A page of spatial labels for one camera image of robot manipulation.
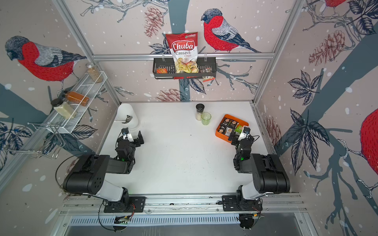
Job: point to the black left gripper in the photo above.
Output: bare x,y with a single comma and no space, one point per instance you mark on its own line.
136,141

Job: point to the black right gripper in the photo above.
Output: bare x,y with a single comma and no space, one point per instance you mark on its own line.
235,139

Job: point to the orange storage box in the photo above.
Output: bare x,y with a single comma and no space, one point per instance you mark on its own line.
227,125

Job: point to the green cookie packet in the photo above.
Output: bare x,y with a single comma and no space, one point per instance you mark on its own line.
239,129

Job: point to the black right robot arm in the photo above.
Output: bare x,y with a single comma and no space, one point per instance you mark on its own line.
269,176

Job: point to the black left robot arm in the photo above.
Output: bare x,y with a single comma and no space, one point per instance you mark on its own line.
87,177

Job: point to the white rounded container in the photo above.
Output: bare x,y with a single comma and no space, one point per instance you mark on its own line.
127,117

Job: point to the green translucent cup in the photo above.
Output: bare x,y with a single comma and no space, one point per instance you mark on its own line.
206,118

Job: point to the black cap spice shaker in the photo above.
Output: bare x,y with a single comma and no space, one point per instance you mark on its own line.
199,111

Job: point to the orange sauce bottle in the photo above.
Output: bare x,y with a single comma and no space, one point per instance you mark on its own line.
76,98

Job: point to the black lid cream jar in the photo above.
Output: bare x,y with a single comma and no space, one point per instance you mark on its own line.
63,108

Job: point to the glass jar of grains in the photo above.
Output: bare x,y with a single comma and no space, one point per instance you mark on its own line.
94,72

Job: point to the red Chuba cassava chips bag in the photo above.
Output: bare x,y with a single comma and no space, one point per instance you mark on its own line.
183,48

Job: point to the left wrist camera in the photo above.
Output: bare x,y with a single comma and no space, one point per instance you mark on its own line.
126,135

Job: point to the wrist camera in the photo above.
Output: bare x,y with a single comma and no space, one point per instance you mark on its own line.
245,133
126,135

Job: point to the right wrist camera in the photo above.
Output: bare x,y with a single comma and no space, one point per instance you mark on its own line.
245,133

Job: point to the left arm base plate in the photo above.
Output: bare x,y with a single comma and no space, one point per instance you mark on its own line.
133,204

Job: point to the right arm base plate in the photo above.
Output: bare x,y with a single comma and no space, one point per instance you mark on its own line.
232,203

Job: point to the white wire wall shelf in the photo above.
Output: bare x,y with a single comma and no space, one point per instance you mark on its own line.
87,87

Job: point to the chrome wire rack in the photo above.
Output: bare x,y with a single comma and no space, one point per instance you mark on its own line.
34,141

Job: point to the black wire wall basket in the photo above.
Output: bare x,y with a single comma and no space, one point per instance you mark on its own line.
169,69

